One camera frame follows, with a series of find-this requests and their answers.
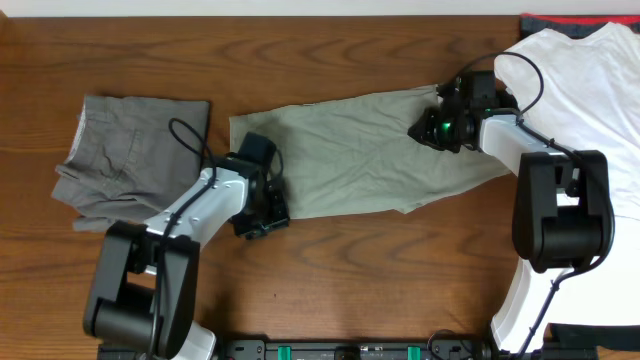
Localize olive green shorts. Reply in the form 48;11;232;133
229;85;509;219

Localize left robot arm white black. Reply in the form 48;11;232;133
83;153;289;359

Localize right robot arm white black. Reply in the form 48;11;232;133
407;71;615;359

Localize white t-shirt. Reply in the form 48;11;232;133
492;22;640;351

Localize folded grey shorts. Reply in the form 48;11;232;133
52;95;210;232

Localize dark garment with red trim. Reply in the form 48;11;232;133
519;13;639;40

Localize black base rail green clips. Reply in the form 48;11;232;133
97;334;599;360

